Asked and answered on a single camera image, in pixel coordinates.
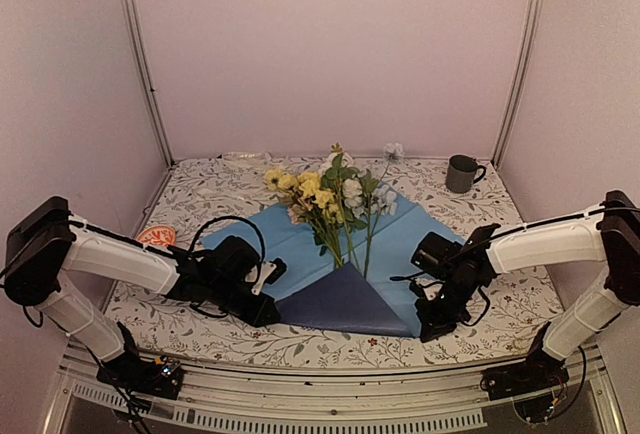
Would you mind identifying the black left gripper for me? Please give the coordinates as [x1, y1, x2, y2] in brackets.
[208, 277, 279, 329]

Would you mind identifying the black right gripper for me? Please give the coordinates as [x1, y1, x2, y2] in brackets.
[415, 275, 480, 341]

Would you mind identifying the blue wrapping paper sheet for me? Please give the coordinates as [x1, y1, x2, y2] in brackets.
[202, 196, 459, 338]

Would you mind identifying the pink bud leafy stem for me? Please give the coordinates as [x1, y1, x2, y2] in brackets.
[287, 204, 344, 268]

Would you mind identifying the yellow fake flower stem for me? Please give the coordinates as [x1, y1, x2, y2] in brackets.
[263, 165, 351, 270]

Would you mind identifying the white blue fake flower stem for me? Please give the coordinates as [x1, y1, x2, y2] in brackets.
[358, 160, 392, 278]

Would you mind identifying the pale blue fake flower stem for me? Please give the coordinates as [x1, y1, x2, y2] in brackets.
[375, 142, 405, 188]

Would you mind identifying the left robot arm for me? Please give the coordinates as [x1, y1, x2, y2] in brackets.
[1, 196, 286, 388]

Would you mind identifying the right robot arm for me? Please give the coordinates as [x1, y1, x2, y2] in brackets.
[410, 190, 639, 390]

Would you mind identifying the red patterned small dish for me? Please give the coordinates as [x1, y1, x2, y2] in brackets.
[136, 225, 177, 247]

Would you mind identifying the clear plastic wrap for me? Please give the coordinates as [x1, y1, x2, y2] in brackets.
[221, 151, 273, 165]

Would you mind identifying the dark grey metal mug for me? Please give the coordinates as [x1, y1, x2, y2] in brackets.
[445, 154, 487, 194]

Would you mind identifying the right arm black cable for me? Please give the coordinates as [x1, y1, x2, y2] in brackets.
[389, 273, 491, 328]

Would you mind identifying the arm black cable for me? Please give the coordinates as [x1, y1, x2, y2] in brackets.
[389, 273, 491, 328]
[188, 215, 266, 265]

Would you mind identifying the front aluminium rail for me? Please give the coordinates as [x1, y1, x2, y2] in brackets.
[43, 343, 631, 433]

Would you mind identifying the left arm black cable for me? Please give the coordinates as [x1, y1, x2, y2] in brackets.
[188, 215, 266, 265]

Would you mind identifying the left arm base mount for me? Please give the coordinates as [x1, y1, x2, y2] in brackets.
[97, 354, 184, 400]

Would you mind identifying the left aluminium frame post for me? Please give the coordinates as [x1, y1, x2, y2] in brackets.
[121, 0, 175, 168]

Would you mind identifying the aluminium frame post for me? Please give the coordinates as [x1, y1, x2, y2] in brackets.
[491, 0, 544, 170]
[121, 0, 175, 168]

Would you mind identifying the right aluminium frame post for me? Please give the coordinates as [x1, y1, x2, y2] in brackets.
[491, 0, 544, 170]

